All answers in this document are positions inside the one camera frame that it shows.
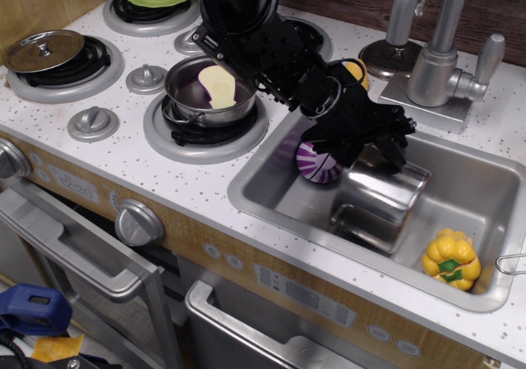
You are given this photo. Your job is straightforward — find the grey stovetop knob front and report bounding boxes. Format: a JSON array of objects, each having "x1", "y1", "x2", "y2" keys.
[{"x1": 67, "y1": 106, "x2": 119, "y2": 142}]

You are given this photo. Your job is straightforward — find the silver faucet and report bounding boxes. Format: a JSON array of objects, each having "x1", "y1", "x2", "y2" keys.
[{"x1": 359, "y1": 0, "x2": 505, "y2": 134}]

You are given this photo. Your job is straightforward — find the front right stove burner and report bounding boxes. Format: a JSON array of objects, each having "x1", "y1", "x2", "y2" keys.
[{"x1": 143, "y1": 95, "x2": 269, "y2": 165}]

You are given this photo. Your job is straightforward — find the grey stovetop knob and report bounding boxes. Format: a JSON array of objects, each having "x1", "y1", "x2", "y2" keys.
[
  {"x1": 67, "y1": 106, "x2": 119, "y2": 142},
  {"x1": 126, "y1": 64, "x2": 168, "y2": 95},
  {"x1": 173, "y1": 28, "x2": 204, "y2": 56}
]

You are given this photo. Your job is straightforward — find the grey stovetop knob middle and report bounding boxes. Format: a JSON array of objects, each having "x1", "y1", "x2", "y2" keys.
[{"x1": 126, "y1": 64, "x2": 168, "y2": 95}]

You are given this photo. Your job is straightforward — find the steel pot lid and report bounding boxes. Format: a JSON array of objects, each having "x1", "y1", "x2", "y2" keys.
[{"x1": 3, "y1": 30, "x2": 85, "y2": 73}]

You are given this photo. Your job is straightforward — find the silver oven dial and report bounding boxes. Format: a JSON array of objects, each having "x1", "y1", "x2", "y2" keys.
[
  {"x1": 1, "y1": 138, "x2": 32, "y2": 179},
  {"x1": 114, "y1": 198, "x2": 165, "y2": 247}
]

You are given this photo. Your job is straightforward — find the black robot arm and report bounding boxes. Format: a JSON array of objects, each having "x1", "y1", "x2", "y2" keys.
[{"x1": 196, "y1": 0, "x2": 415, "y2": 168}]

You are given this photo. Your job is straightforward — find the cream toy eggplant slice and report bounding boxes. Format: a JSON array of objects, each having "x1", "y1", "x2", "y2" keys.
[{"x1": 198, "y1": 65, "x2": 236, "y2": 109}]

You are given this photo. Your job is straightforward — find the silver sink basin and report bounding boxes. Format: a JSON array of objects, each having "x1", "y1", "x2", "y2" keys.
[{"x1": 228, "y1": 113, "x2": 525, "y2": 312}]

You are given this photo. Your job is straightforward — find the purple striped toy ball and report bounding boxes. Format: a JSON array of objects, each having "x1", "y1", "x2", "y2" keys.
[{"x1": 296, "y1": 142, "x2": 343, "y2": 184}]

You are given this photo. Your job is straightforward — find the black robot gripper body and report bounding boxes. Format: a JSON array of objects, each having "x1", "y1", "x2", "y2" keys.
[{"x1": 302, "y1": 62, "x2": 416, "y2": 151}]

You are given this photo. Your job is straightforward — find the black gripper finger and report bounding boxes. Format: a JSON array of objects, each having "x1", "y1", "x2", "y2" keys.
[
  {"x1": 373, "y1": 134, "x2": 408, "y2": 168},
  {"x1": 314, "y1": 139, "x2": 362, "y2": 167}
]

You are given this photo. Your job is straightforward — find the back right stove burner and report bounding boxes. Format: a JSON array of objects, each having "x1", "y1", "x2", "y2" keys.
[{"x1": 285, "y1": 16, "x2": 333, "y2": 62}]

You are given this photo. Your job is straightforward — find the oven door with handle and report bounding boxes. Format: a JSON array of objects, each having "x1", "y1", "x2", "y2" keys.
[{"x1": 1, "y1": 180, "x2": 183, "y2": 368}]

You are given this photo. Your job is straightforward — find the blue clamp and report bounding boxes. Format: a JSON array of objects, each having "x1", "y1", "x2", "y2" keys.
[{"x1": 1, "y1": 284, "x2": 72, "y2": 336}]

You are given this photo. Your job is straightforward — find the dishwasher door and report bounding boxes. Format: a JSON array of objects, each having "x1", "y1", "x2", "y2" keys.
[{"x1": 185, "y1": 280, "x2": 392, "y2": 368}]

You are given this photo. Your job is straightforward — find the silver oven dial left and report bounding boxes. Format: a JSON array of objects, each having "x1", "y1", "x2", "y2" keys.
[{"x1": 1, "y1": 138, "x2": 32, "y2": 179}]

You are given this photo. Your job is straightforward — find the back left stove burner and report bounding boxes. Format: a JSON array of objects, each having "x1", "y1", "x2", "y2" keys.
[{"x1": 103, "y1": 0, "x2": 200, "y2": 37}]

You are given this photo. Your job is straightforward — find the steel pot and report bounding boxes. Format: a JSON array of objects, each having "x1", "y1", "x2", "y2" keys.
[{"x1": 330, "y1": 145, "x2": 431, "y2": 254}]

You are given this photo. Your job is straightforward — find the silver oven dial right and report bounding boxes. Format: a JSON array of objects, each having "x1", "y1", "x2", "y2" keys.
[{"x1": 114, "y1": 198, "x2": 165, "y2": 247}]

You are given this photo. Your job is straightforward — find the grey stovetop knob upper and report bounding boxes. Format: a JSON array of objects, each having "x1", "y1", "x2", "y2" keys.
[{"x1": 173, "y1": 28, "x2": 204, "y2": 56}]

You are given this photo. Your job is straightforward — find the front left stove burner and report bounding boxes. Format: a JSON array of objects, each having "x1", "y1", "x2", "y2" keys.
[{"x1": 7, "y1": 36, "x2": 124, "y2": 104}]

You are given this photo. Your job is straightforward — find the wire handle at edge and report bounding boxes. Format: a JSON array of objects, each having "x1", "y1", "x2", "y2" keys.
[{"x1": 495, "y1": 253, "x2": 525, "y2": 276}]

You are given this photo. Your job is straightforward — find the steel pan on burner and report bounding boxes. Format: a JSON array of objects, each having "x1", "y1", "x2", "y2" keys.
[{"x1": 163, "y1": 56, "x2": 256, "y2": 127}]

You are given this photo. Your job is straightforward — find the yellow toy bell pepper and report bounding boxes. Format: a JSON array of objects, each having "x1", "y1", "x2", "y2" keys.
[{"x1": 422, "y1": 228, "x2": 482, "y2": 291}]

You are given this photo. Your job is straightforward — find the yellow toy corn cob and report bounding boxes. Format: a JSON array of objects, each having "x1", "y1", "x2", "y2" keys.
[{"x1": 345, "y1": 59, "x2": 370, "y2": 91}]

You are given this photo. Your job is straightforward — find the black cable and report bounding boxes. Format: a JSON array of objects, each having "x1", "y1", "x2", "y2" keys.
[{"x1": 0, "y1": 334, "x2": 30, "y2": 369}]

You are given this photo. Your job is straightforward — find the stove burner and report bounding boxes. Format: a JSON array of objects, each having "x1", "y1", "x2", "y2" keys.
[
  {"x1": 285, "y1": 16, "x2": 333, "y2": 62},
  {"x1": 7, "y1": 36, "x2": 124, "y2": 104},
  {"x1": 143, "y1": 95, "x2": 269, "y2": 165},
  {"x1": 103, "y1": 0, "x2": 200, "y2": 37}
]

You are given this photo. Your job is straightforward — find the yellow cloth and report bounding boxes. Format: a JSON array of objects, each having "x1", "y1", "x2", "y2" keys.
[{"x1": 30, "y1": 334, "x2": 84, "y2": 362}]

